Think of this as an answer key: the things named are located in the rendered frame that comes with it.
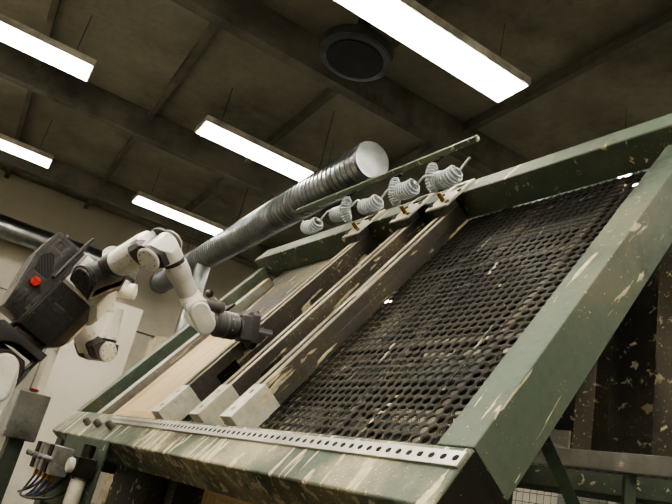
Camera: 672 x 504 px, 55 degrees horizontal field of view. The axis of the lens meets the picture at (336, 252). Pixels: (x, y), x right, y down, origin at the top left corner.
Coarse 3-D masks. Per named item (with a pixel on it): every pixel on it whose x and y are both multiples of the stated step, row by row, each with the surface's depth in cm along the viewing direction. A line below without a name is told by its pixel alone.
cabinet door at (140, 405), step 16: (208, 336) 273; (192, 352) 263; (208, 352) 250; (176, 368) 256; (192, 368) 242; (160, 384) 247; (176, 384) 234; (144, 400) 239; (160, 400) 227; (144, 416) 219
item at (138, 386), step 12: (264, 288) 299; (240, 300) 293; (252, 300) 294; (240, 312) 290; (204, 336) 278; (180, 348) 272; (192, 348) 274; (168, 360) 267; (156, 372) 263; (144, 384) 259; (120, 396) 254; (132, 396) 256; (108, 408) 250
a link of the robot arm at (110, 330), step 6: (108, 312) 259; (108, 318) 258; (114, 318) 258; (120, 318) 260; (108, 324) 257; (114, 324) 258; (102, 330) 257; (108, 330) 256; (114, 330) 257; (102, 336) 256; (108, 336) 256; (114, 336) 257; (114, 342) 258; (84, 354) 254; (96, 360) 253
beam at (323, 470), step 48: (96, 432) 222; (144, 432) 192; (288, 432) 137; (192, 480) 164; (240, 480) 138; (288, 480) 119; (336, 480) 109; (384, 480) 102; (432, 480) 95; (480, 480) 96
